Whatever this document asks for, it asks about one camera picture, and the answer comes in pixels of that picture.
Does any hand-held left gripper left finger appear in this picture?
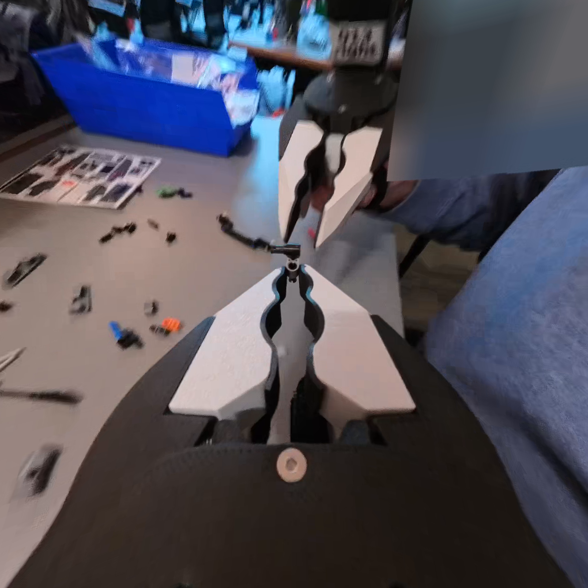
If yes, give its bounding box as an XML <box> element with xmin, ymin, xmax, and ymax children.
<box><xmin>168</xmin><ymin>266</ymin><xmax>295</xmax><ymax>444</ymax></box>

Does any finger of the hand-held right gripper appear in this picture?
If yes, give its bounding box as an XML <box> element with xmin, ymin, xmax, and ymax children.
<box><xmin>278</xmin><ymin>120</ymin><xmax>328</xmax><ymax>243</ymax></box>
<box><xmin>315</xmin><ymin>126</ymin><xmax>384</xmax><ymax>249</ymax></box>

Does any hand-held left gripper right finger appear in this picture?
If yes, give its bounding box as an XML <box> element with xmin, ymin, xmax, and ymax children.
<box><xmin>299</xmin><ymin>266</ymin><xmax>416</xmax><ymax>442</ymax></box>

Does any person's right forearm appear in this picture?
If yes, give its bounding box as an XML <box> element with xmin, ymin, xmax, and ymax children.
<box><xmin>386</xmin><ymin>169</ymin><xmax>563</xmax><ymax>258</ymax></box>

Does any long black lego rod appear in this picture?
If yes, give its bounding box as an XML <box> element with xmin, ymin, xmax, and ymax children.
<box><xmin>0</xmin><ymin>389</ymin><xmax>83</xmax><ymax>406</ymax></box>

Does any lego sticker sheet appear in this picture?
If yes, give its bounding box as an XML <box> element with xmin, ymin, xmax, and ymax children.
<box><xmin>0</xmin><ymin>145</ymin><xmax>162</xmax><ymax>210</ymax></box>

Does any flat black lego panel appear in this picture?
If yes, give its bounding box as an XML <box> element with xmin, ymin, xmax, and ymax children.
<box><xmin>2</xmin><ymin>254</ymin><xmax>47</xmax><ymax>288</ymax></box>

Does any person's right hand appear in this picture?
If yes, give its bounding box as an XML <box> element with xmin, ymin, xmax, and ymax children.
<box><xmin>383</xmin><ymin>180</ymin><xmax>419</xmax><ymax>212</ymax></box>

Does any wooden edged table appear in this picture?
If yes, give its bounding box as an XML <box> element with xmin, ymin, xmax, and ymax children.
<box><xmin>229</xmin><ymin>39</ymin><xmax>337</xmax><ymax>70</ymax></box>

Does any blue axle black connector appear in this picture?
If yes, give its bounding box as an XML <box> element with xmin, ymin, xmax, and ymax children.
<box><xmin>108</xmin><ymin>321</ymin><xmax>144</xmax><ymax>349</ymax></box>

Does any person's blue sweater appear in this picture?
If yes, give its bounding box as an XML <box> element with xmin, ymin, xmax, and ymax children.
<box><xmin>425</xmin><ymin>166</ymin><xmax>588</xmax><ymax>588</ymax></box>

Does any pile of clear plastic bags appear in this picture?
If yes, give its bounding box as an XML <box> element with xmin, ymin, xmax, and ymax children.
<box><xmin>80</xmin><ymin>36</ymin><xmax>259</xmax><ymax>126</ymax></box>

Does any blue plastic bin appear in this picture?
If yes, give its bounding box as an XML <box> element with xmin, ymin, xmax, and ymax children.
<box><xmin>31</xmin><ymin>38</ymin><xmax>261</xmax><ymax>158</ymax></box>

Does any black lego link chain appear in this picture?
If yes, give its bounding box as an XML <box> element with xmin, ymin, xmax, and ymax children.
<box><xmin>217</xmin><ymin>213</ymin><xmax>273</xmax><ymax>252</ymax></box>

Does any black lego bracket piece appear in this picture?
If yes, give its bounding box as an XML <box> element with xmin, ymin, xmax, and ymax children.
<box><xmin>69</xmin><ymin>285</ymin><xmax>93</xmax><ymax>316</ymax></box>

